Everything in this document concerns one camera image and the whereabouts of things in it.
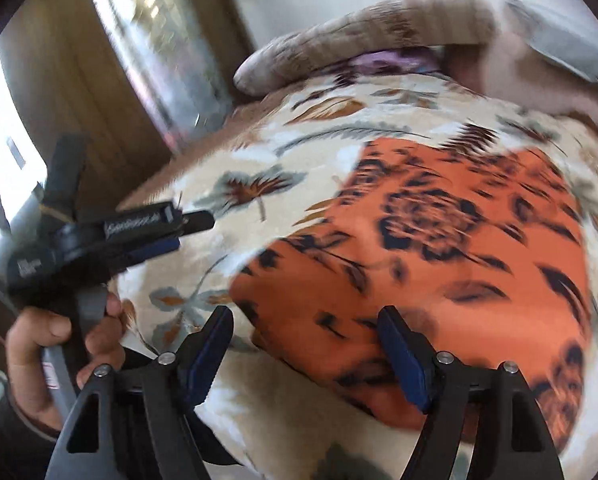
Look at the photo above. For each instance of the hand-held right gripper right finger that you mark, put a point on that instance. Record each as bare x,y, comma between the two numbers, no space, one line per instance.
404,360

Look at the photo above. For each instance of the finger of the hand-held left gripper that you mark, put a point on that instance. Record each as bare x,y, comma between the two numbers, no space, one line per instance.
154,250
196,221

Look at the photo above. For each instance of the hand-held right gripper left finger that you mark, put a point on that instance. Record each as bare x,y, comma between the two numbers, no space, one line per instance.
206,355

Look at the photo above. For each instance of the orange floral garment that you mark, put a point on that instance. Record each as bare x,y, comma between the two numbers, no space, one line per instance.
429,240

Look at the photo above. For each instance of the person's left hand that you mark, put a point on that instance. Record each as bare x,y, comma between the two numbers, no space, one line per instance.
26,360

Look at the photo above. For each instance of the cream leaf print bedspread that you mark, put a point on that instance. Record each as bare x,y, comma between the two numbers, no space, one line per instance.
279,160

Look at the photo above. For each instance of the wooden wardrobe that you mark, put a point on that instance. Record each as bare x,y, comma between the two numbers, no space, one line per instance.
79,75

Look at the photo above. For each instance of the wardrobe mirror panel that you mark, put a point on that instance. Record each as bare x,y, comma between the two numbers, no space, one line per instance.
164,45

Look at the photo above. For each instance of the beige brown patterned pillow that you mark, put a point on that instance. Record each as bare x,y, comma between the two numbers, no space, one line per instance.
359,35

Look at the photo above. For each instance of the purple cloth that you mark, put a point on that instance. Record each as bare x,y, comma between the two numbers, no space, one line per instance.
394,62

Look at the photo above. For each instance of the pinkish beige blanket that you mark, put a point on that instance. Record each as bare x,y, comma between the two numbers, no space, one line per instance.
519,70

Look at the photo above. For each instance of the grey cloth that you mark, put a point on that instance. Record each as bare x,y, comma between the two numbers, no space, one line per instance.
569,40

